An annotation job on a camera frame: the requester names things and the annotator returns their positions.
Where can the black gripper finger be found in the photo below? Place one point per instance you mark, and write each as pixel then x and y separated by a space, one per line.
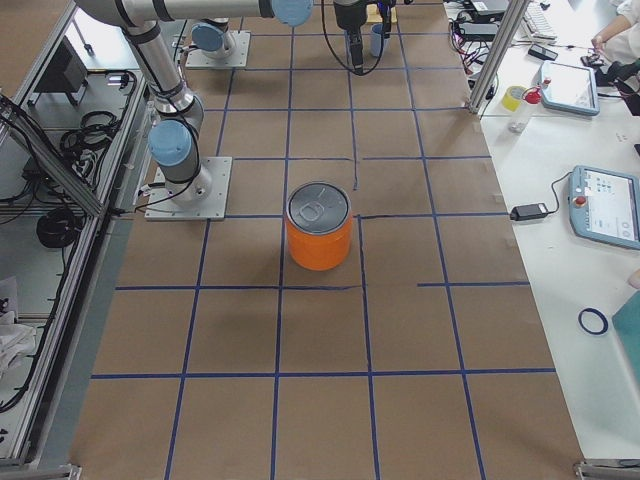
pixel 355 49

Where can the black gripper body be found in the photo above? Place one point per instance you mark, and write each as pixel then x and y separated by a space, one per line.
pixel 348 16

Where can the light blue plastic cup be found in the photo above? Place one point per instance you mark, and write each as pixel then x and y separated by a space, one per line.
pixel 379 36

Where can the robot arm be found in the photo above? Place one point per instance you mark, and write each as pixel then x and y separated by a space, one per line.
pixel 173 142

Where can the yellow tape roll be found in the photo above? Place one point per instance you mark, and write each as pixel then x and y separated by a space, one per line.
pixel 512 97

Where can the black smartphone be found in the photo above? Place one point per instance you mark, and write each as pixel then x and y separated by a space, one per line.
pixel 542 53

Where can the orange can with grey lid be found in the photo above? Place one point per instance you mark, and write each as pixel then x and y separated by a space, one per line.
pixel 318 226

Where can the red cap squeeze bottle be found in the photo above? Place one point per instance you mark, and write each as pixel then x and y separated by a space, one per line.
pixel 529 103

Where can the blue teach pendant far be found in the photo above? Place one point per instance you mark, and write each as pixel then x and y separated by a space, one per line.
pixel 569 88

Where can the blue teach pendant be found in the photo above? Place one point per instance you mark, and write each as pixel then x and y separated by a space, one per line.
pixel 604 206
pixel 569 88

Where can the small black power brick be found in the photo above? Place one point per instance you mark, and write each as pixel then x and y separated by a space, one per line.
pixel 528 212

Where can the blue teach pendant near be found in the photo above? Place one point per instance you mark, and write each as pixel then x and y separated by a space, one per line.
pixel 604 206

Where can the white crumpled cloth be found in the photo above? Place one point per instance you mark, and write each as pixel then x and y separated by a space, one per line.
pixel 17 340

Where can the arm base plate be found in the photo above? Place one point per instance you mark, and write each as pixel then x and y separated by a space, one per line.
pixel 205 198
pixel 216 50

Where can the aluminium frame post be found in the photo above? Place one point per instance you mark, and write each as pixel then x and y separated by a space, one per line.
pixel 510 23

